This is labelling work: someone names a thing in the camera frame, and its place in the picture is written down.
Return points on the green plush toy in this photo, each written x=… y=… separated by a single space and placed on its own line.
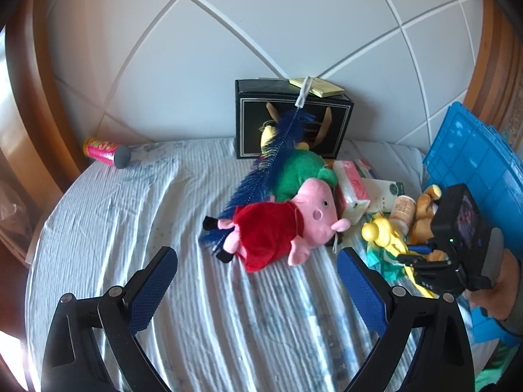
x=299 y=167

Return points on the blue plastic crate lid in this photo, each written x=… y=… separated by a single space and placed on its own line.
x=466 y=151

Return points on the blue feather duster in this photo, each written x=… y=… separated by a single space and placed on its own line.
x=264 y=173

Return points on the white striped bed sheet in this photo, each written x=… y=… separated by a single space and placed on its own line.
x=218 y=328

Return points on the brown bear plush toy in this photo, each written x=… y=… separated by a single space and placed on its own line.
x=421 y=231

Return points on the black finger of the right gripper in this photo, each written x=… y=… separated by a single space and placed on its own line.
x=416 y=255

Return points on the white pill bottle orange label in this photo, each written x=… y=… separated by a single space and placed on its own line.
x=402 y=215

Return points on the green plastic bag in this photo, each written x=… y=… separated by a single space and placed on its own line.
x=383 y=262

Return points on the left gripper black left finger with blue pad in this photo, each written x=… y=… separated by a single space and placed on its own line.
x=72 y=359

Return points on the yellow plush toy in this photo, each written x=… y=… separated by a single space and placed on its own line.
x=268 y=138

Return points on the yellow plastic toy tongs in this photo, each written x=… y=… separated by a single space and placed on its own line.
x=379 y=232

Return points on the pink pig plush red dress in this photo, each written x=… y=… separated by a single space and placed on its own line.
x=264 y=232

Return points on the wooden bed frame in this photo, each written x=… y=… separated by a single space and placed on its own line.
x=36 y=138

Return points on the yellow sticky note pad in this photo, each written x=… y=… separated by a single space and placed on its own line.
x=319 y=87

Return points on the black gift box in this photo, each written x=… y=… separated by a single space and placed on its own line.
x=265 y=102

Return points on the person's right hand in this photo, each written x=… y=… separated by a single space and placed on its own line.
x=500 y=300

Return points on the pink white tissue pack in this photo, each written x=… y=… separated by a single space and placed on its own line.
x=351 y=196

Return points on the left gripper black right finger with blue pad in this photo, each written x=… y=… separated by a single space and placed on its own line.
x=443 y=358

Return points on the pink snack can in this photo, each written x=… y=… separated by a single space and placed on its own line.
x=112 y=154

